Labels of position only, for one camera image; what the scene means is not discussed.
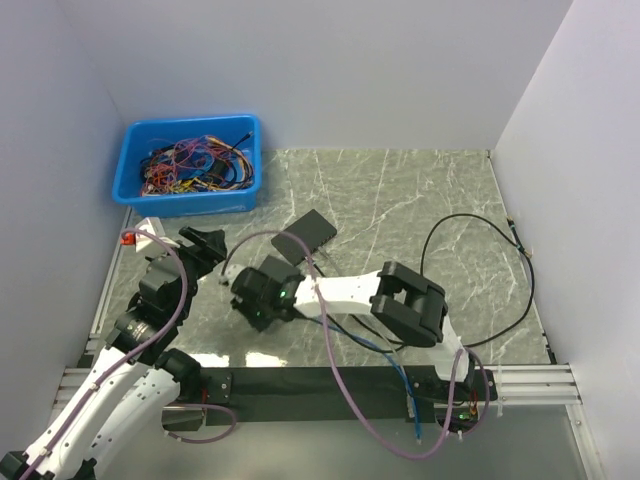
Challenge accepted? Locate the black network switch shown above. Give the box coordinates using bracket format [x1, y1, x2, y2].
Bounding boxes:
[271, 209, 337, 266]
[259, 255, 301, 283]

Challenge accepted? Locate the black ethernet cable short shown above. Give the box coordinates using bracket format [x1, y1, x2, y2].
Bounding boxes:
[328, 315, 407, 354]

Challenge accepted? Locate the grey ethernet cable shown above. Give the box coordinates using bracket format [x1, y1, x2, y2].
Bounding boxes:
[317, 247, 416, 419]

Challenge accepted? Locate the blue ethernet cable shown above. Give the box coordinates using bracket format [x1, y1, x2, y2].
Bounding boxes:
[319, 319, 424, 446]

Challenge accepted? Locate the long black ethernet cable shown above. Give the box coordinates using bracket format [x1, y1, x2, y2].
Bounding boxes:
[419, 214, 537, 349]

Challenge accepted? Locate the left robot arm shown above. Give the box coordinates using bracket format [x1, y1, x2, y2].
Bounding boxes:
[1, 227, 227, 479]

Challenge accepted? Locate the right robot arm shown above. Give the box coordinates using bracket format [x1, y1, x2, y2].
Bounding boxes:
[223, 261, 476, 399]

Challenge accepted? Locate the blue plastic bin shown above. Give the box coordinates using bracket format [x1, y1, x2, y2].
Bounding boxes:
[112, 114, 262, 217]

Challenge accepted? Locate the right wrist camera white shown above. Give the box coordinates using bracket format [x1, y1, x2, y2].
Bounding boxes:
[219, 264, 244, 287]

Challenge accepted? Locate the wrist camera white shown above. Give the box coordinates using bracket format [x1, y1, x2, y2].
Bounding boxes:
[120, 217, 178, 258]
[219, 264, 244, 287]

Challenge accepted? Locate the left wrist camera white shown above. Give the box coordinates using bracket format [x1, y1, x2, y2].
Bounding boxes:
[120, 217, 178, 258]

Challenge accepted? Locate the tangled coloured wires bundle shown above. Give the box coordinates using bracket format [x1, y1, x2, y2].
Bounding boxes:
[137, 132, 256, 197]

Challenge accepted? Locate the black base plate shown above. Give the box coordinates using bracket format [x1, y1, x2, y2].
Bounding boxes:
[197, 365, 499, 434]

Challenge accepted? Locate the aluminium rail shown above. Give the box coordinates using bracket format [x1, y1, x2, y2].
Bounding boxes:
[52, 365, 582, 414]

